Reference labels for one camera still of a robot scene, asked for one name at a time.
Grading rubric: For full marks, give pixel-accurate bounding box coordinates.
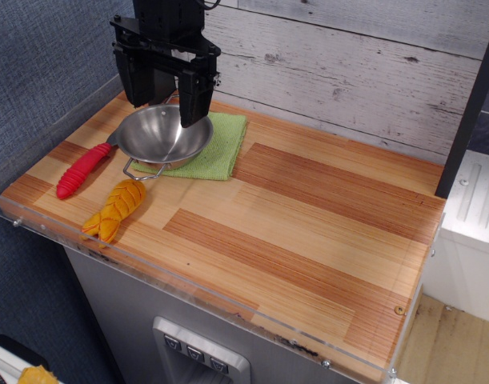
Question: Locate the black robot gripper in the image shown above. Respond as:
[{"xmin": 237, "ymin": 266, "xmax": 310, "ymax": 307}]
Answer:
[{"xmin": 110, "ymin": 1, "xmax": 221, "ymax": 128}]

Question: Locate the small steel frying pan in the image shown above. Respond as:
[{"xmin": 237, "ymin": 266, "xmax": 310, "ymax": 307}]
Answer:
[{"xmin": 115, "ymin": 102, "xmax": 214, "ymax": 181}]

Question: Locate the green folded cloth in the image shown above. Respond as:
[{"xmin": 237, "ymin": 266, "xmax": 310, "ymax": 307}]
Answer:
[{"xmin": 127, "ymin": 112, "xmax": 247, "ymax": 181}]

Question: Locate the orange plush shrimp toy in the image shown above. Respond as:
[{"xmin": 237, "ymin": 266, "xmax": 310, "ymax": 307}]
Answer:
[{"xmin": 81, "ymin": 179, "xmax": 146, "ymax": 243}]

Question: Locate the clear acrylic table guard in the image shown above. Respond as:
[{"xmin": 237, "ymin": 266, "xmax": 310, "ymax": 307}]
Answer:
[{"xmin": 1, "ymin": 97, "xmax": 444, "ymax": 383}]

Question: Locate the grey cabinet with dispenser panel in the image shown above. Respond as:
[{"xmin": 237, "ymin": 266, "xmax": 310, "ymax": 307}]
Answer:
[{"xmin": 62, "ymin": 243, "xmax": 351, "ymax": 384}]

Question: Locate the yellow black object bottom left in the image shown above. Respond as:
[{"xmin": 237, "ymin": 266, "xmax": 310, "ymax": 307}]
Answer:
[{"xmin": 17, "ymin": 366, "xmax": 58, "ymax": 384}]

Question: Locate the white plastic sink unit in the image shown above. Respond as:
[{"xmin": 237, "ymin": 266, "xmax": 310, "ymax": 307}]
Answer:
[{"xmin": 421, "ymin": 150, "xmax": 489, "ymax": 321}]

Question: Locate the red handled toy fork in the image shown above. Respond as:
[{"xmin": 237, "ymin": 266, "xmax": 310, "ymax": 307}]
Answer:
[{"xmin": 56, "ymin": 131, "xmax": 117, "ymax": 199}]

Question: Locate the black vertical post right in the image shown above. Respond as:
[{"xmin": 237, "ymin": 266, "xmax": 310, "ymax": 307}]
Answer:
[{"xmin": 435, "ymin": 42, "xmax": 489, "ymax": 198}]

